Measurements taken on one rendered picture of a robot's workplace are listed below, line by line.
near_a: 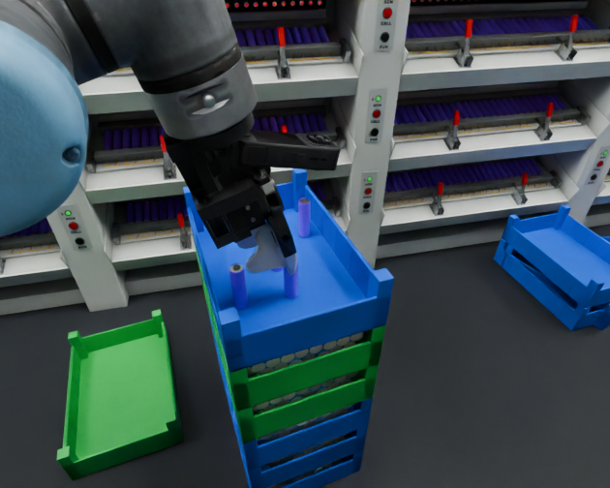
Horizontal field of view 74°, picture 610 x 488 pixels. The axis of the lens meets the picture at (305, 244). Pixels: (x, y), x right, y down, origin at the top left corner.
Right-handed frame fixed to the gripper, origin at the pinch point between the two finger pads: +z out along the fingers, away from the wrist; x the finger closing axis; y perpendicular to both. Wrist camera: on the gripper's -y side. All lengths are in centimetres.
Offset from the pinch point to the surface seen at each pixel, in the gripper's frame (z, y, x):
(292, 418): 19.1, 8.6, 9.2
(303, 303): 6.2, 0.8, 2.3
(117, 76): -15, 14, -53
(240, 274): -1.4, 6.5, 0.5
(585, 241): 60, -82, -20
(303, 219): 3.9, -5.0, -11.1
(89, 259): 20, 41, -51
